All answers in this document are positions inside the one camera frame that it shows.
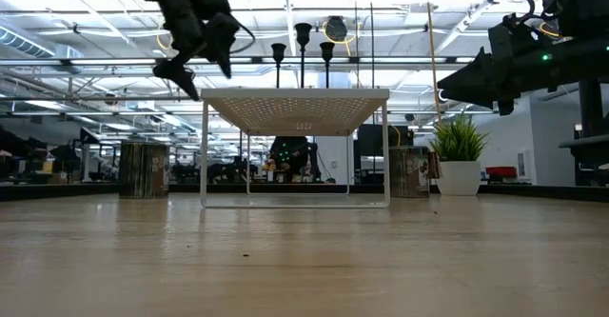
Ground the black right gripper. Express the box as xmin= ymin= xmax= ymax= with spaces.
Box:
xmin=437 ymin=21 xmax=556 ymax=117

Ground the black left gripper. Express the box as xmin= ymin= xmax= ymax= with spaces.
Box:
xmin=145 ymin=0 xmax=242 ymax=102

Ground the black candlestick holder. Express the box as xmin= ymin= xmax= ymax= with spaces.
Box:
xmin=294 ymin=22 xmax=313 ymax=89
xmin=270 ymin=42 xmax=287 ymax=89
xmin=319 ymin=41 xmax=336 ymax=89

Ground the silver tin can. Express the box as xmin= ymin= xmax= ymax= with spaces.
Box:
xmin=118 ymin=140 xmax=170 ymax=200
xmin=388 ymin=145 xmax=442 ymax=199

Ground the red box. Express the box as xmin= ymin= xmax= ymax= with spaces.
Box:
xmin=484 ymin=166 xmax=518 ymax=181

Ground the green plant in white pot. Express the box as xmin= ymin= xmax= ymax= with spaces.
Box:
xmin=429 ymin=114 xmax=491 ymax=197

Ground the white perforated metal shelf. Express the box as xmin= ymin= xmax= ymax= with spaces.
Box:
xmin=199 ymin=87 xmax=391 ymax=209

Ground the black background screen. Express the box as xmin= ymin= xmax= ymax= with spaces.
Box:
xmin=356 ymin=124 xmax=415 ymax=159

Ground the black computer monitor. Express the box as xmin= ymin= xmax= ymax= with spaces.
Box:
xmin=577 ymin=78 xmax=606 ymax=140

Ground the gray computer desk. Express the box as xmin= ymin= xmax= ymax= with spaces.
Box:
xmin=559 ymin=134 xmax=609 ymax=188

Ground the yellow hanging cable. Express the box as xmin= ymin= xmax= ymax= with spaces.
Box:
xmin=424 ymin=0 xmax=442 ymax=124

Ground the black ceiling cord reel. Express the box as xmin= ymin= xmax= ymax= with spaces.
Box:
xmin=324 ymin=15 xmax=349 ymax=43

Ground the black aluminium table frame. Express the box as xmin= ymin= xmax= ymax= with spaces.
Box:
xmin=0 ymin=182 xmax=609 ymax=203

